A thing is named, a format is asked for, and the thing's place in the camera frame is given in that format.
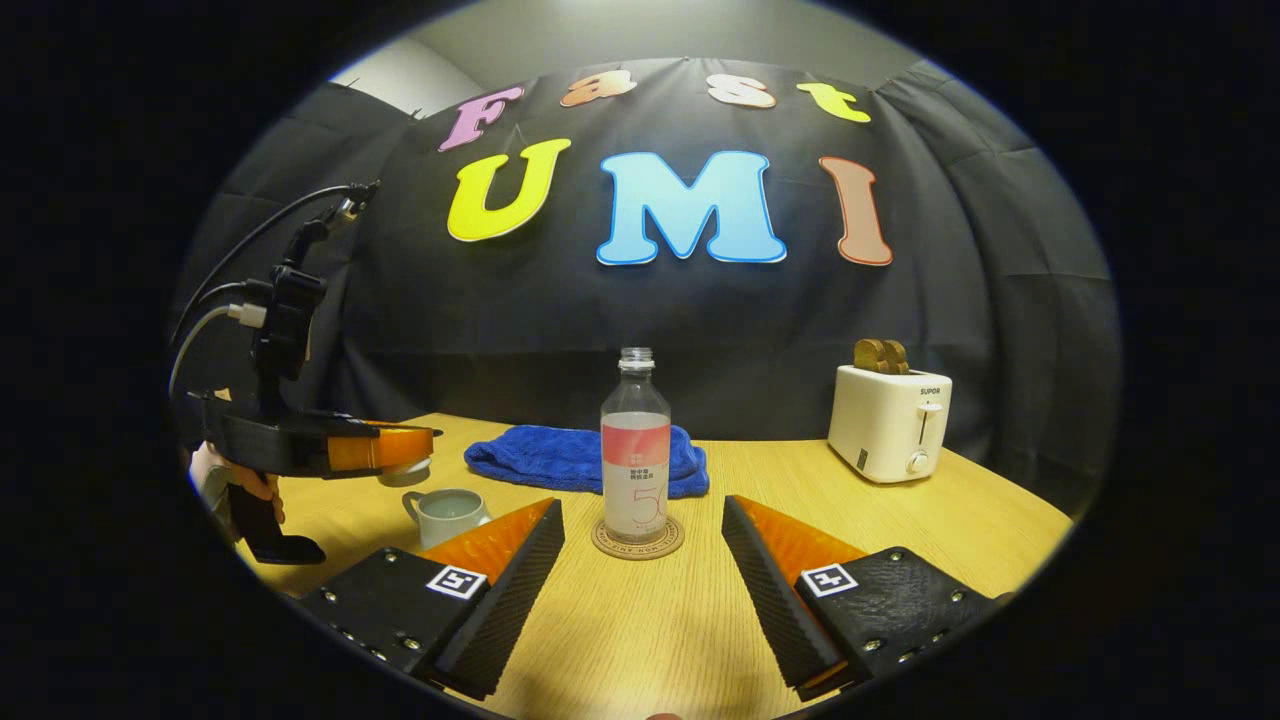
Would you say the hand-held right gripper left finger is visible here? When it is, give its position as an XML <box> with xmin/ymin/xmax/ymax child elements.
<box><xmin>298</xmin><ymin>497</ymin><xmax>567</xmax><ymax>701</ymax></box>

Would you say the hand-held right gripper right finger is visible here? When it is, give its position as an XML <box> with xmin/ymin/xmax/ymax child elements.
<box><xmin>720</xmin><ymin>494</ymin><xmax>1013</xmax><ymax>703</ymax></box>

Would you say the grey teacup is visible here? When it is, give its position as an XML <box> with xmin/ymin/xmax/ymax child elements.
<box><xmin>402</xmin><ymin>487</ymin><xmax>494</xmax><ymax>551</ymax></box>

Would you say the round wooden coaster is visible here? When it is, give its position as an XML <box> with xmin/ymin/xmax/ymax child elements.
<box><xmin>591</xmin><ymin>513</ymin><xmax>686</xmax><ymax>561</ymax></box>

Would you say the clear water bottle pink label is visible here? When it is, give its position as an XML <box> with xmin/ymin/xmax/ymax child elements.
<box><xmin>600</xmin><ymin>347</ymin><xmax>672</xmax><ymax>544</ymax></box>

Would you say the blue towel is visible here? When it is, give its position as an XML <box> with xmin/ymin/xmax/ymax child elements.
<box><xmin>464</xmin><ymin>424</ymin><xmax>711</xmax><ymax>500</ymax></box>

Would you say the white toaster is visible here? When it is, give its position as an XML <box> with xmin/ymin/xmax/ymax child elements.
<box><xmin>828</xmin><ymin>364</ymin><xmax>954</xmax><ymax>485</ymax></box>

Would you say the black backdrop cloth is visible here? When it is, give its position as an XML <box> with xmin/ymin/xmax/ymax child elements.
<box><xmin>175</xmin><ymin>57</ymin><xmax>1121</xmax><ymax>516</ymax></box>

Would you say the white cable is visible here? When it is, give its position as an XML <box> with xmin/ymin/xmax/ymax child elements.
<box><xmin>167</xmin><ymin>303</ymin><xmax>269</xmax><ymax>401</ymax></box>

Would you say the long black cable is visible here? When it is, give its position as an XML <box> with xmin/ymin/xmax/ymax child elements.
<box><xmin>170</xmin><ymin>183</ymin><xmax>353</xmax><ymax>346</ymax></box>

